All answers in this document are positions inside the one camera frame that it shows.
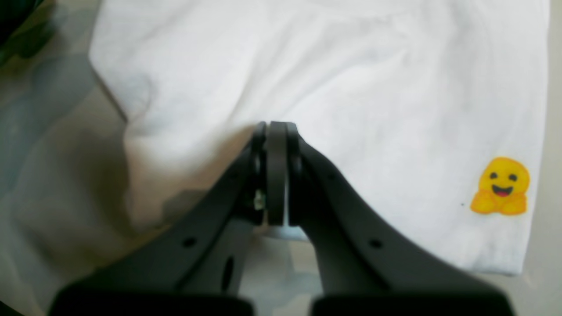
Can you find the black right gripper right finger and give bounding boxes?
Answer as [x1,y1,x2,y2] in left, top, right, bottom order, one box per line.
[267,122,514,316]

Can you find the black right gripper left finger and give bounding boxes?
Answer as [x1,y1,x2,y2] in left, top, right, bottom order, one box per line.
[49,122,267,316]

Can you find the white printed T-shirt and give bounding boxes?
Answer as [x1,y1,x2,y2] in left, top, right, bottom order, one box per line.
[90,0,550,275]

